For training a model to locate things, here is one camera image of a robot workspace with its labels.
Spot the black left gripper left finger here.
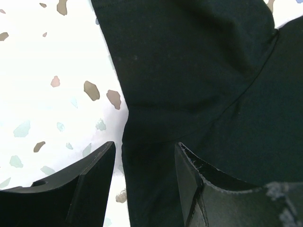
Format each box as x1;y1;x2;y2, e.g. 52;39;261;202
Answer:
0;141;116;227

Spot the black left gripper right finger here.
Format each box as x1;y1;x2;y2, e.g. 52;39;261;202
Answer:
175;142;303;227

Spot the black t shirt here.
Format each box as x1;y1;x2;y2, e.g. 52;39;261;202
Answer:
92;0;303;227

